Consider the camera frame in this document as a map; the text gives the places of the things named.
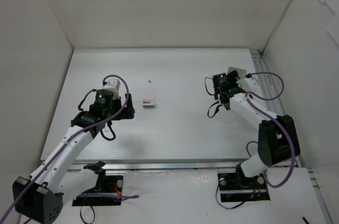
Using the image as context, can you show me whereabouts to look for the eraser with pink sleeve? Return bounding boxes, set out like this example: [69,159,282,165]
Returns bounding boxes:
[142,99,156,109]

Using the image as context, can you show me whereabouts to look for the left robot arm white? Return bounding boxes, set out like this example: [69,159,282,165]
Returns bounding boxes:
[12,89,135,223]

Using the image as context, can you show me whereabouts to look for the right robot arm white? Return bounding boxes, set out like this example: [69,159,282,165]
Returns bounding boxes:
[211,70,300,188]

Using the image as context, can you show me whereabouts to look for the clear divided organizer container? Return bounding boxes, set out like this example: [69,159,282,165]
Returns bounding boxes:
[227,67,247,78]

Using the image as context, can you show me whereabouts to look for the black object bottom right corner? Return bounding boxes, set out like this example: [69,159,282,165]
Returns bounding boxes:
[302,217,310,224]

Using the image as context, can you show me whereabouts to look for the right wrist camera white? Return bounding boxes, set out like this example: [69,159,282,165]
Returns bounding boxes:
[237,77,261,94]

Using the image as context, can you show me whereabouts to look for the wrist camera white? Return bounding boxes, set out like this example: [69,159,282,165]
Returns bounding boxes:
[103,78,121,100]
[237,77,261,94]

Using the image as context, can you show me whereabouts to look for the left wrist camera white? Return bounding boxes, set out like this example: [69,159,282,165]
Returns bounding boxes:
[103,78,121,100]

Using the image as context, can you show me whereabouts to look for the aluminium rail frame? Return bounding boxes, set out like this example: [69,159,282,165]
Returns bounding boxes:
[41,48,325,223]

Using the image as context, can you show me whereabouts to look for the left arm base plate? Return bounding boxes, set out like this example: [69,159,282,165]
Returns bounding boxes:
[72,175,123,207]

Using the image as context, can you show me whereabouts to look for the black cable right base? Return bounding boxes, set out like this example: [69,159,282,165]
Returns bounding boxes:
[214,181,255,207]

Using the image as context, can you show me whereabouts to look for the black cable base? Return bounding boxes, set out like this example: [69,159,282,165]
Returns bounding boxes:
[214,181,255,207]
[79,197,96,222]

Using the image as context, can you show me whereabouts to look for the black cable left base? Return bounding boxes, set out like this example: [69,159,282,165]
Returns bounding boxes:
[79,197,96,222]

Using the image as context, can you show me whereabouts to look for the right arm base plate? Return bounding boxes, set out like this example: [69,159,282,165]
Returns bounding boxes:
[217,173,270,204]

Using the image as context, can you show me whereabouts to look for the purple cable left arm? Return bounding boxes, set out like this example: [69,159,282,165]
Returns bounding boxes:
[5,75,140,224]

